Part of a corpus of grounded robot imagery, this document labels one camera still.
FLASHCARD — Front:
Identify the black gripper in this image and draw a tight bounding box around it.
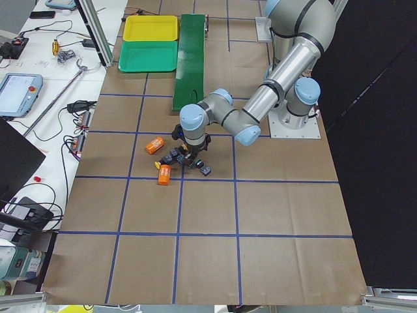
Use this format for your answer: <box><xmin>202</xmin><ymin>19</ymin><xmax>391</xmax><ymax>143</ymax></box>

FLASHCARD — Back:
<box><xmin>171</xmin><ymin>124</ymin><xmax>210</xmax><ymax>162</ymax></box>

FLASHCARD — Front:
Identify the orange 4680 cylinder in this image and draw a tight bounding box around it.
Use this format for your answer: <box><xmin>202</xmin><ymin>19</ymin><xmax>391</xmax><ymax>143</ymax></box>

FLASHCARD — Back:
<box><xmin>145</xmin><ymin>136</ymin><xmax>165</xmax><ymax>155</ymax></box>
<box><xmin>158</xmin><ymin>164</ymin><xmax>171</xmax><ymax>186</ymax></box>

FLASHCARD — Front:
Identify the green push button switch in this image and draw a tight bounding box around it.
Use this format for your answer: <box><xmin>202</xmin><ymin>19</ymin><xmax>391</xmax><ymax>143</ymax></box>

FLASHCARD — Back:
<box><xmin>194</xmin><ymin>159</ymin><xmax>212</xmax><ymax>177</ymax></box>

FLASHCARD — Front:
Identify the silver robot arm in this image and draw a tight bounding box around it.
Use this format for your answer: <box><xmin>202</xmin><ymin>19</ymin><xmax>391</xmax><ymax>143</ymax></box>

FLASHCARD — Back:
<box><xmin>171</xmin><ymin>1</ymin><xmax>337</xmax><ymax>168</ymax></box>

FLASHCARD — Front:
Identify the green conveyor belt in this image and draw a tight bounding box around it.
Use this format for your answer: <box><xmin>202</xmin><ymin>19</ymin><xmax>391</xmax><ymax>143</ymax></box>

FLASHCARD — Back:
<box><xmin>172</xmin><ymin>14</ymin><xmax>207</xmax><ymax>112</ymax></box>

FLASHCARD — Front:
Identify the green plastic tray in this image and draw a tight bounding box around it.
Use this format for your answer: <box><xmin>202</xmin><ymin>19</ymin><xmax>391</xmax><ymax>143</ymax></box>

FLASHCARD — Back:
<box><xmin>118</xmin><ymin>41</ymin><xmax>178</xmax><ymax>72</ymax></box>

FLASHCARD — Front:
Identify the yellow plastic tray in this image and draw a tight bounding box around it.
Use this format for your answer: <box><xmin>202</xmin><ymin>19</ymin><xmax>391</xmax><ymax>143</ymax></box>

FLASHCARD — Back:
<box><xmin>123</xmin><ymin>15</ymin><xmax>178</xmax><ymax>42</ymax></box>

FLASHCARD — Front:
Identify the black power adapter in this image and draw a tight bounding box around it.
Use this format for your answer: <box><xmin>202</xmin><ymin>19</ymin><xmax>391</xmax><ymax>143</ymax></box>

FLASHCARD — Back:
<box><xmin>81</xmin><ymin>39</ymin><xmax>94</xmax><ymax>48</ymax></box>

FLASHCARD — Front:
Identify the gold resistor block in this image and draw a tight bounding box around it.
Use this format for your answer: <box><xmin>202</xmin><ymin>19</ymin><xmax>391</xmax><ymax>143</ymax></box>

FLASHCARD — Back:
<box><xmin>51</xmin><ymin>39</ymin><xmax>60</xmax><ymax>56</ymax></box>

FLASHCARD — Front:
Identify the black monitor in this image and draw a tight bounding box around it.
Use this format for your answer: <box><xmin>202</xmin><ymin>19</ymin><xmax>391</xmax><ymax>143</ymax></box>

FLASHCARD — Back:
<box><xmin>0</xmin><ymin>119</ymin><xmax>46</xmax><ymax>201</ymax></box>

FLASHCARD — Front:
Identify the blue teach pendant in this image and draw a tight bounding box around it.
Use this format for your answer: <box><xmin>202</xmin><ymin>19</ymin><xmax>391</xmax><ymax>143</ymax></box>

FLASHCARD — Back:
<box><xmin>1</xmin><ymin>73</ymin><xmax>43</xmax><ymax>118</ymax></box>

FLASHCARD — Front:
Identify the black smartphone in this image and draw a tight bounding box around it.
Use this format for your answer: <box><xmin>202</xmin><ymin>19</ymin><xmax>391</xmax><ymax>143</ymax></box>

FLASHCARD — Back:
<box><xmin>29</xmin><ymin>10</ymin><xmax>56</xmax><ymax>19</ymax></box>

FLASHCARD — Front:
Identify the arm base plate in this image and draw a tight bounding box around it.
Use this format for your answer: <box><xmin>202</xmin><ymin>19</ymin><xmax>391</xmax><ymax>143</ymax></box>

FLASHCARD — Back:
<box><xmin>268</xmin><ymin>108</ymin><xmax>321</xmax><ymax>140</ymax></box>
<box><xmin>255</xmin><ymin>17</ymin><xmax>271</xmax><ymax>42</ymax></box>

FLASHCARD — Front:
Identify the aluminium frame post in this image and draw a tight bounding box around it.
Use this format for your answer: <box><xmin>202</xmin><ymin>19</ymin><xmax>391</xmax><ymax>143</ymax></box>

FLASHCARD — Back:
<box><xmin>74</xmin><ymin>0</ymin><xmax>114</xmax><ymax>68</ymax></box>

